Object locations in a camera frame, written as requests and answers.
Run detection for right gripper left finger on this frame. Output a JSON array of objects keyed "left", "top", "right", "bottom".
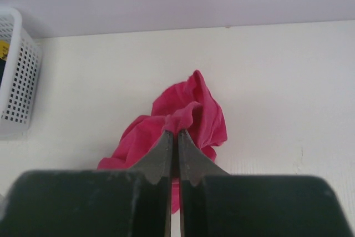
[{"left": 1, "top": 132, "right": 174, "bottom": 236}]

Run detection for white plastic laundry basket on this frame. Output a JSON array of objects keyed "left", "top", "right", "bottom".
[{"left": 1, "top": 7, "right": 42, "bottom": 136}]

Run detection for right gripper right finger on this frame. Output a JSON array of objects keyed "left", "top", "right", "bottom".
[{"left": 177, "top": 130, "right": 353, "bottom": 236}]

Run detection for pink t shirt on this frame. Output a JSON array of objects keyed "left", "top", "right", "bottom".
[{"left": 96, "top": 69, "right": 229, "bottom": 215}]

